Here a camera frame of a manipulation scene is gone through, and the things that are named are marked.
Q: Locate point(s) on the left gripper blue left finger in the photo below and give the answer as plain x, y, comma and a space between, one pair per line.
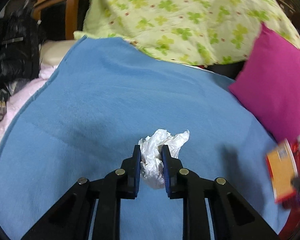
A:
135, 171

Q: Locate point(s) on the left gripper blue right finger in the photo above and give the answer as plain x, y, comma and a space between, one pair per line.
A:
168, 170

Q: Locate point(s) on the white tissue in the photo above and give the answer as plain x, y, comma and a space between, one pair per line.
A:
151, 160

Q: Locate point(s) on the red white small carton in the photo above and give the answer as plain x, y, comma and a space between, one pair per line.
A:
282, 169

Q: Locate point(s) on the blue fleece blanket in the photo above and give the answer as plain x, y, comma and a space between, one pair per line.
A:
101, 100

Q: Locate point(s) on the magenta square pillow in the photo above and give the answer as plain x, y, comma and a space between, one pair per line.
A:
269, 85

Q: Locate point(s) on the white pink bed sheet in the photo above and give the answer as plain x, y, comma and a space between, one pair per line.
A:
16, 102

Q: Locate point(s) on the cream bed pillow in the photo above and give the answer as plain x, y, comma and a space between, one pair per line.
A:
52, 52

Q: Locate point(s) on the green clover patterned quilt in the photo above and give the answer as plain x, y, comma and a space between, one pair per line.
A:
195, 32

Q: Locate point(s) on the wooden cabinet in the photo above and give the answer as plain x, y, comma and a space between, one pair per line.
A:
60, 18

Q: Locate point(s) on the black puffer jacket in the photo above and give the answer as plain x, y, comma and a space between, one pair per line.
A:
21, 37

